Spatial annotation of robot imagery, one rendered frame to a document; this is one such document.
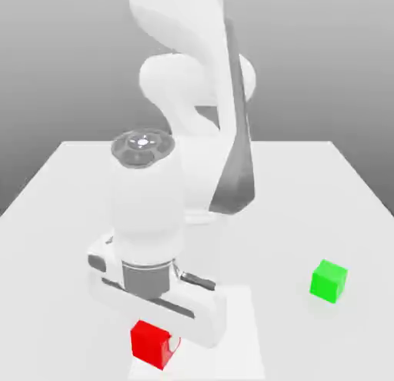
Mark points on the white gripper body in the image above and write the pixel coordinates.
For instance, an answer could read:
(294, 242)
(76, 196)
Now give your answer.
(184, 319)

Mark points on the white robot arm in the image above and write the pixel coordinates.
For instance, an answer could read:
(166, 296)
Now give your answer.
(147, 202)

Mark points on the small red cube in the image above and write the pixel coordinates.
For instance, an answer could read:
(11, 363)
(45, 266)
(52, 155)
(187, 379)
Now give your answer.
(146, 344)

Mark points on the small green cube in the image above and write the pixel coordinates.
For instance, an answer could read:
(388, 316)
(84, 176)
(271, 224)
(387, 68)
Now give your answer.
(326, 282)

